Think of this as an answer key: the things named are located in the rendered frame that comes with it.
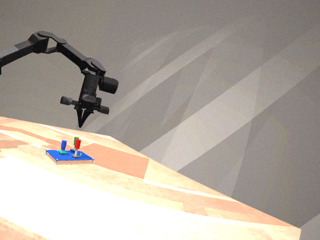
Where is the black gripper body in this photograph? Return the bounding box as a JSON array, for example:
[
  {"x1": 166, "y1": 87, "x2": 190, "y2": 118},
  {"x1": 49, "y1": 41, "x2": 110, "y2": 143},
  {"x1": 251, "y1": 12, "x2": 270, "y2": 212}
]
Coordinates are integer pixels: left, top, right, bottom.
[{"x1": 60, "y1": 85, "x2": 110, "y2": 115}]

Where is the blue circuit board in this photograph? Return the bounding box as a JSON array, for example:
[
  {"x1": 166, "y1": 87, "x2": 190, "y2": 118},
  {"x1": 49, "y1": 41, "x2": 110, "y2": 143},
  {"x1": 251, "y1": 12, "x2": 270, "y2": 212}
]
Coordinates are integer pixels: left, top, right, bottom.
[{"x1": 45, "y1": 136, "x2": 94, "y2": 165}]

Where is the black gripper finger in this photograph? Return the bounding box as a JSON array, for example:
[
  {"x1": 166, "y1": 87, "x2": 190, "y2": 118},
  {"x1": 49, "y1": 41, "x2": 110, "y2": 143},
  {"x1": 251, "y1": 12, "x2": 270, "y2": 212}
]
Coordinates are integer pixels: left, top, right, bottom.
[
  {"x1": 74, "y1": 107, "x2": 83, "y2": 128},
  {"x1": 80, "y1": 109, "x2": 94, "y2": 128}
]

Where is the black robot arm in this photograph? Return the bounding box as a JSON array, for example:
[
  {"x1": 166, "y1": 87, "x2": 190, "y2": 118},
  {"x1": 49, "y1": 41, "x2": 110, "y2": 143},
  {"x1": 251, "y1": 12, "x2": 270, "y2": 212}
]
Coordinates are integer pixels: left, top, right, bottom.
[{"x1": 0, "y1": 30, "x2": 119, "y2": 111}]

